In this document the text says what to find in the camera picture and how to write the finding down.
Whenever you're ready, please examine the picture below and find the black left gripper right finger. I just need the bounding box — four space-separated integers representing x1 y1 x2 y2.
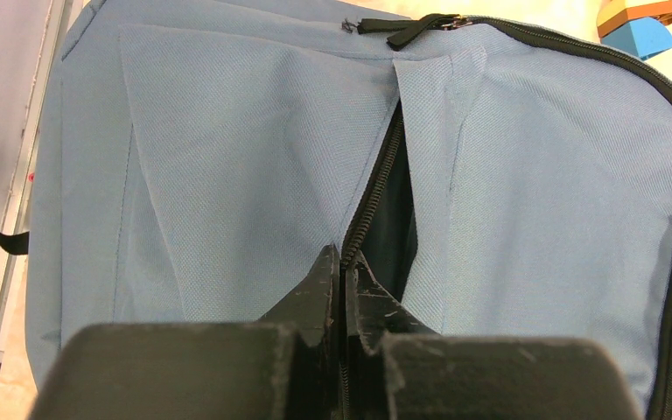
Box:
344 253 435 419

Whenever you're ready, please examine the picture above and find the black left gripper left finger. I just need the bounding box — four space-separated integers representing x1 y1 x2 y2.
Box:
260 245 341 419

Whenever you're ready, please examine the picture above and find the colourful sticky note stack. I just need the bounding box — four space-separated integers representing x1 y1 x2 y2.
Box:
596 0 672 60

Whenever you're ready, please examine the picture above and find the blue grey student backpack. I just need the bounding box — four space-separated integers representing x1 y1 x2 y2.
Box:
2 1 672 419

